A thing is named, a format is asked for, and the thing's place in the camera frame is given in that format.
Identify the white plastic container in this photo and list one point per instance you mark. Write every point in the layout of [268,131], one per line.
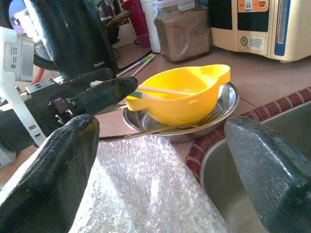
[154,36]

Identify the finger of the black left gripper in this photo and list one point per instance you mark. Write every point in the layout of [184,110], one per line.
[94,75]
[109,94]

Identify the steel sink basin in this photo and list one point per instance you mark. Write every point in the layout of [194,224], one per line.
[218,184]

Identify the yellow plastic bowl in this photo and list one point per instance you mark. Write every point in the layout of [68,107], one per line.
[182,106]

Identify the cream water ionizer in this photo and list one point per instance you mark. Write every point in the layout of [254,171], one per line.
[226,41]

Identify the white training chopstick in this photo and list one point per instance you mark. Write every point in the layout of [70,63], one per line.
[143,66]
[134,65]

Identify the black electric kettle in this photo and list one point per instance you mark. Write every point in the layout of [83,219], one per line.
[73,36]

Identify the beige chopstick with green end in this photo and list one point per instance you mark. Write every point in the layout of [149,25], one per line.
[158,96]
[165,90]

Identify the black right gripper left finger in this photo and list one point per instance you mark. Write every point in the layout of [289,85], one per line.
[48,182]

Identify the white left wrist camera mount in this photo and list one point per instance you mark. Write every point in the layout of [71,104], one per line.
[14,55]

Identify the red plastic cup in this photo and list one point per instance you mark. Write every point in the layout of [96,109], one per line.
[137,19]

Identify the clear jar of brown powder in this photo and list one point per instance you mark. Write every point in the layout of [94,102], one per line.
[182,36]

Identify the steel fork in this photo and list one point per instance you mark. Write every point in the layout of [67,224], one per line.
[206,119]

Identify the round steel bowl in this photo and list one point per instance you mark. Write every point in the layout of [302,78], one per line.
[145,123]

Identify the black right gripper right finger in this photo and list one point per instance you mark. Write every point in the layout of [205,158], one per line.
[274,182]

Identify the clear bubble wrap sheet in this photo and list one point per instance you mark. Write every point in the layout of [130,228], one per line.
[145,189]

